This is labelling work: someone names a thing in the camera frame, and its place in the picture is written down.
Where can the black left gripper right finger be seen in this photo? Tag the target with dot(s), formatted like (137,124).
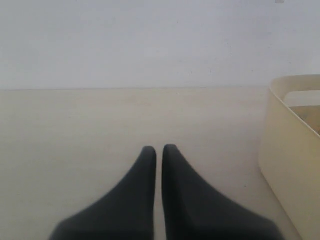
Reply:
(194,210)

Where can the cream plastic bin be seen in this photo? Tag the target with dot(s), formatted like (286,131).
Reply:
(289,154)

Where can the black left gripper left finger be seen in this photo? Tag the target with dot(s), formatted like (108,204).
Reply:
(125,213)

